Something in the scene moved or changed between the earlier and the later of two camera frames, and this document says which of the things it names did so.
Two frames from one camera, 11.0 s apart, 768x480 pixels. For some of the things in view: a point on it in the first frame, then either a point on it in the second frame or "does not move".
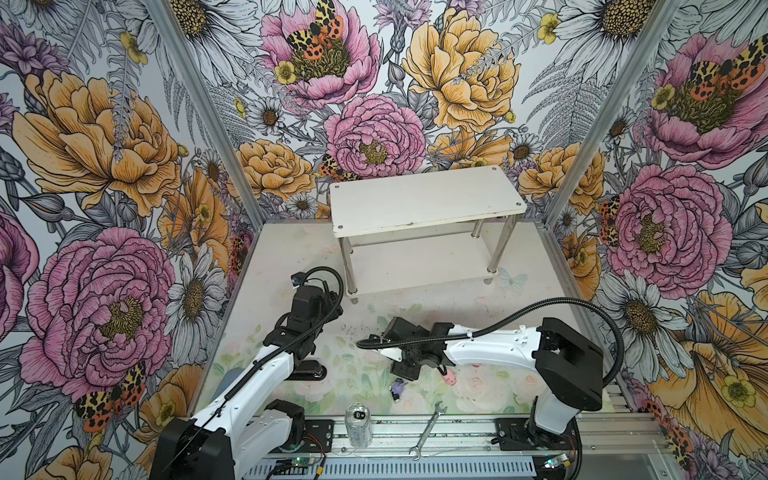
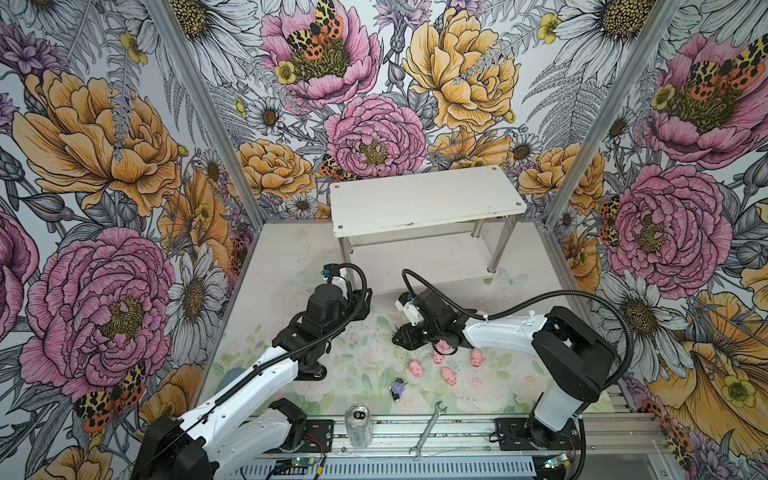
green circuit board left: x=303 y=461 does not move
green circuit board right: x=554 y=461 does not move
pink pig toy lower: x=450 y=378 does not move
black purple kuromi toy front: x=397 y=389 does not move
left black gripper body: x=330 y=311 to x=352 y=310
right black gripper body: x=409 y=365 to x=422 y=333
